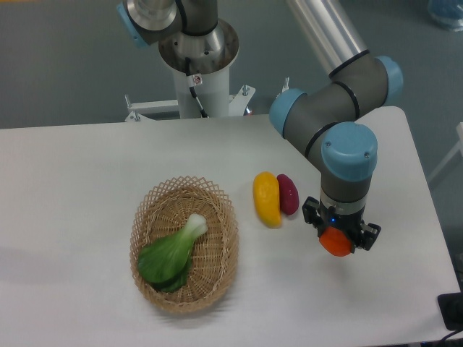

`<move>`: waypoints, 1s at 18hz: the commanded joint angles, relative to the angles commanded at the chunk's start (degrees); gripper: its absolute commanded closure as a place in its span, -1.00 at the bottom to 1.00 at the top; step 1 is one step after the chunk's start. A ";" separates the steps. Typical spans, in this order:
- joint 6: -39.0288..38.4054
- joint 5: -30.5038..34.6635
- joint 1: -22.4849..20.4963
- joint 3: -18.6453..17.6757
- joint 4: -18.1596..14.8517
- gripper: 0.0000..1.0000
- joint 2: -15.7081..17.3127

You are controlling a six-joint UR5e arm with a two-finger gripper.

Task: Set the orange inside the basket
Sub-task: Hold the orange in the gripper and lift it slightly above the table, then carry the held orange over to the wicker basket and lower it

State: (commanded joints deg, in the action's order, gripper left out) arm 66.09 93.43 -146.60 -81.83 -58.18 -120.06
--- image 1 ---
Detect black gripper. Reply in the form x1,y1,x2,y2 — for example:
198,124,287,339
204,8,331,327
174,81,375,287
302,197,381,251

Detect orange fruit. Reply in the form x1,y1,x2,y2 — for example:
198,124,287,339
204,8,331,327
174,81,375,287
319,226,352,257

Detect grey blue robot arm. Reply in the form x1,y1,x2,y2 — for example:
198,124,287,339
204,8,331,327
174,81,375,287
117,1,403,257

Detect woven wicker basket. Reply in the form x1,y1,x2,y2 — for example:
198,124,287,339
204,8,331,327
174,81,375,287
129,176,239,314

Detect purple sweet potato toy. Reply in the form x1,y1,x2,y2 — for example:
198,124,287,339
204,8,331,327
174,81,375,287
277,174,300,215

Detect yellow mango toy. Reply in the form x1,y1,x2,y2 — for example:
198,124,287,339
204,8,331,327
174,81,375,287
252,171,281,228

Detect black device at table edge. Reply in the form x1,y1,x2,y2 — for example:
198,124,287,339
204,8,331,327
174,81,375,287
437,293,462,330

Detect green bok choy toy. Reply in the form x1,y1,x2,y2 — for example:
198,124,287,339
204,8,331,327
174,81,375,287
137,214,208,293

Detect blue object top right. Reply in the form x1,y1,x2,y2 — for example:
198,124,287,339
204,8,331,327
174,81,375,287
428,0,462,32

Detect white frame at right edge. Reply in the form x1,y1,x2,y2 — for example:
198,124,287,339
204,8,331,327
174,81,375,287
427,122,462,186

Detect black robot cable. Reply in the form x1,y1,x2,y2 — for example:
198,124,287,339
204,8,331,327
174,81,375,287
184,56,210,119

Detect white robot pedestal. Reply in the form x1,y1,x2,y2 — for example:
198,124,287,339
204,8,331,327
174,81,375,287
125,19,255,121

